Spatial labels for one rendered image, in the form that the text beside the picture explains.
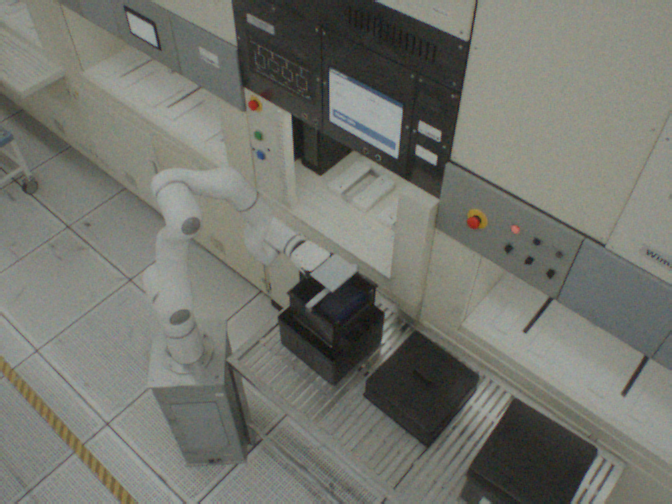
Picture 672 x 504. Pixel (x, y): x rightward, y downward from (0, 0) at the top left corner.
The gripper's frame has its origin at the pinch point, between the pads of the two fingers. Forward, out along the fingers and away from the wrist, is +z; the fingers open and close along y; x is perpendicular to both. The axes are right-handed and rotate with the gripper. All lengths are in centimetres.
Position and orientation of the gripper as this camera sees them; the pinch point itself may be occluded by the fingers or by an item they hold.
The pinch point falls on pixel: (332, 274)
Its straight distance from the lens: 210.0
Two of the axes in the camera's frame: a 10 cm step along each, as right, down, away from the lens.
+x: 0.1, -6.4, -7.7
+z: 7.3, 5.3, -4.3
